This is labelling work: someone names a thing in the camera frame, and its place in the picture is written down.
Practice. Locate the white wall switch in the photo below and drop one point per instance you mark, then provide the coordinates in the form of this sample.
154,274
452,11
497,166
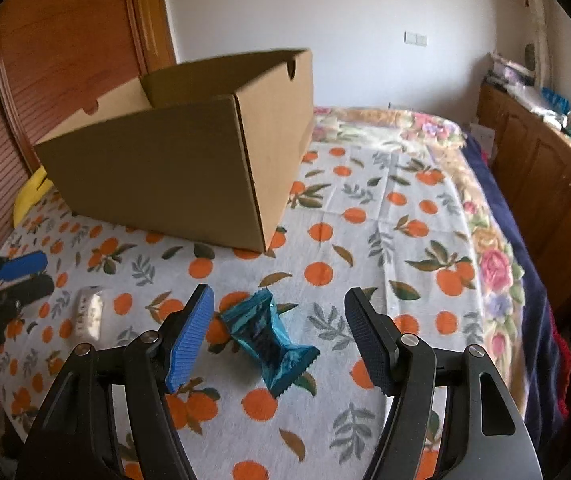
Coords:
415,38

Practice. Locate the red knitted cloth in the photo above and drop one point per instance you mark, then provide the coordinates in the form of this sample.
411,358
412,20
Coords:
560,365

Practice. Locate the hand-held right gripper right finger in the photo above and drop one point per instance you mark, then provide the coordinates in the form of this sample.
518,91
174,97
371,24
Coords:
373,345

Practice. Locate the orange-print white cloth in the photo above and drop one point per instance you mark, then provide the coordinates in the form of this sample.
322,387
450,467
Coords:
365,240

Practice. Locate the wooden cabinet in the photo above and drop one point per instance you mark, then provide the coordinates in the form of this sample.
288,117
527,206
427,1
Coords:
545,185

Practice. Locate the white paper card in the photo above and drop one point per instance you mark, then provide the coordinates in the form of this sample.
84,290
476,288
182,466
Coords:
483,140

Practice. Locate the teal foil snack packet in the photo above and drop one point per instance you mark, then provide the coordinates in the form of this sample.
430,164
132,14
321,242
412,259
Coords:
260,330

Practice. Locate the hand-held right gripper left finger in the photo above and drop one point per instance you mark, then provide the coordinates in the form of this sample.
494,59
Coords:
190,340

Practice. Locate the wooden slatted headboard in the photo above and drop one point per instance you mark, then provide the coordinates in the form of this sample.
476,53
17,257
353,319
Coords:
55,35

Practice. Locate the brown cardboard box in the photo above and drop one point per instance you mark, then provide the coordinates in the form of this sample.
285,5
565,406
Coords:
165,175

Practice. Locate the floral blanket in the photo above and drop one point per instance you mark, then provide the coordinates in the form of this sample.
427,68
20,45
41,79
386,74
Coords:
490,260

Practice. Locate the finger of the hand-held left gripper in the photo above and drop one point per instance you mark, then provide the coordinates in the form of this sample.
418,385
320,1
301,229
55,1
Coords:
25,287
23,265

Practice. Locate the pile of household clutter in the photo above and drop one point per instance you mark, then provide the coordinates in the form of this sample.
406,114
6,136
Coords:
540,95

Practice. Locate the small white snack packet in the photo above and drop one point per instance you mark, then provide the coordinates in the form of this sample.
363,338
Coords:
89,315

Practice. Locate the yellow bag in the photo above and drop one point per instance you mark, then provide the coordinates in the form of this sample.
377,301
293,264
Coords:
30,195

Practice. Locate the navy blue blanket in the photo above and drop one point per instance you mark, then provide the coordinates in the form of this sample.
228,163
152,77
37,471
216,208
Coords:
530,260

